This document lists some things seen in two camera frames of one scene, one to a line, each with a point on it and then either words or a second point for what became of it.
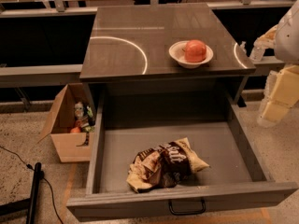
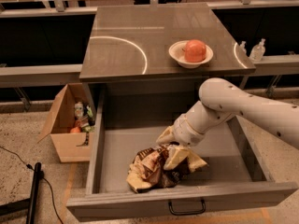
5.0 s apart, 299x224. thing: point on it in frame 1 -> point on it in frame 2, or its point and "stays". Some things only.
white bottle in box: (78, 110) stays
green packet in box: (89, 111) stays
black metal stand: (31, 203) stays
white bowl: (177, 52) stays
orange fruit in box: (75, 130) stays
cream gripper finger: (282, 86) -> (167, 136)
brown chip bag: (163, 165) stays
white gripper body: (288, 39) -> (186, 132)
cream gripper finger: (271, 113) -> (175, 156)
